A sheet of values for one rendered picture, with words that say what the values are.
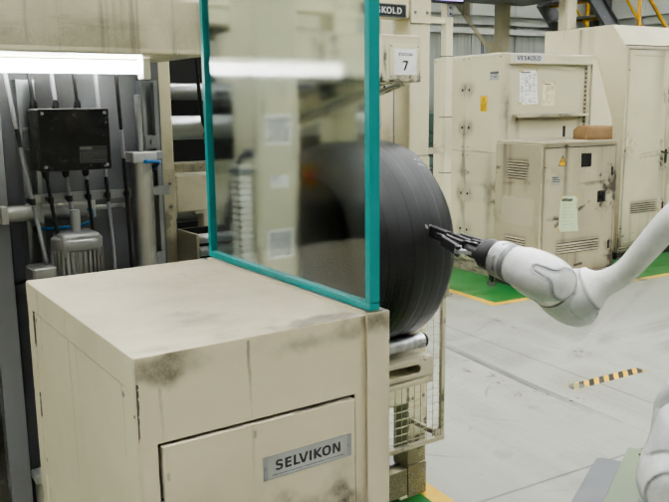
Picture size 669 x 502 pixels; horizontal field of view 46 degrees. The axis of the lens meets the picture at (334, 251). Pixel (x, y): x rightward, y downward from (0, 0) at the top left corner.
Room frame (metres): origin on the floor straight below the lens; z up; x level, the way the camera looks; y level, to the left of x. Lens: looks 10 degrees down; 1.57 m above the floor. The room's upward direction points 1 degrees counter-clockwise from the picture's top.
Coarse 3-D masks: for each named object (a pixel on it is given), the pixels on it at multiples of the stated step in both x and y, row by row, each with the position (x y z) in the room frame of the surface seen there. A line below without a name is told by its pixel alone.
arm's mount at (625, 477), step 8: (632, 448) 1.88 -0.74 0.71; (624, 456) 1.84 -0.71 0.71; (632, 456) 1.84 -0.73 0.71; (624, 464) 1.80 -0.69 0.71; (632, 464) 1.79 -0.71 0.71; (616, 472) 1.76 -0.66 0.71; (624, 472) 1.76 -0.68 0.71; (632, 472) 1.76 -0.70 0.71; (616, 480) 1.72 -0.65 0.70; (624, 480) 1.72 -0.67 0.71; (632, 480) 1.72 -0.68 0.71; (616, 488) 1.69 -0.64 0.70; (624, 488) 1.68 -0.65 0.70; (632, 488) 1.68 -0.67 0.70; (608, 496) 1.65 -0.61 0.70; (616, 496) 1.65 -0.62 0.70; (624, 496) 1.65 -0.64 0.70; (632, 496) 1.65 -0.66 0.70
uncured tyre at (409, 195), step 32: (384, 160) 2.12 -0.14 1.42; (384, 192) 2.02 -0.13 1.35; (416, 192) 2.07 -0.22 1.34; (384, 224) 1.98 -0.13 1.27; (416, 224) 2.03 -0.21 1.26; (448, 224) 2.09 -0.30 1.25; (384, 256) 1.97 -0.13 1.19; (416, 256) 2.01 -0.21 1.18; (448, 256) 2.07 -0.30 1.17; (384, 288) 1.97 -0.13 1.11; (416, 288) 2.02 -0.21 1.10; (416, 320) 2.10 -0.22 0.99
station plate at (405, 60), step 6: (396, 54) 2.56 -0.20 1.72; (402, 54) 2.58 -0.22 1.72; (408, 54) 2.59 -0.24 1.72; (414, 54) 2.60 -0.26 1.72; (396, 60) 2.56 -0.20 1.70; (402, 60) 2.58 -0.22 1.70; (408, 60) 2.59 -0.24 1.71; (414, 60) 2.60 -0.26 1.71; (396, 66) 2.56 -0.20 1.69; (402, 66) 2.58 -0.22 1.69; (408, 66) 2.59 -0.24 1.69; (414, 66) 2.60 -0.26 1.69; (396, 72) 2.56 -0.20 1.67; (402, 72) 2.58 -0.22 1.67; (408, 72) 2.59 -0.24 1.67; (414, 72) 2.60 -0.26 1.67
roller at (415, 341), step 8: (408, 336) 2.18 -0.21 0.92; (416, 336) 2.19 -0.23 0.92; (424, 336) 2.20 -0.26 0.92; (392, 344) 2.13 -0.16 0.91; (400, 344) 2.15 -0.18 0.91; (408, 344) 2.16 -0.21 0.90; (416, 344) 2.18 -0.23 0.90; (424, 344) 2.19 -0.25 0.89; (392, 352) 2.13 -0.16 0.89; (400, 352) 2.15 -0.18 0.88
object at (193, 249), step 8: (184, 232) 2.38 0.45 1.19; (192, 232) 2.46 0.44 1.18; (200, 232) 2.47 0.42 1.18; (184, 240) 2.38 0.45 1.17; (192, 240) 2.34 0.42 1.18; (200, 240) 2.34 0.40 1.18; (208, 240) 2.35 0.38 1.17; (184, 248) 2.39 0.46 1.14; (192, 248) 2.34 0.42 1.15; (200, 248) 2.33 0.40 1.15; (208, 248) 2.34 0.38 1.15; (184, 256) 2.39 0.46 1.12; (192, 256) 2.34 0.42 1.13; (200, 256) 2.33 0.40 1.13; (208, 256) 2.49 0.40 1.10
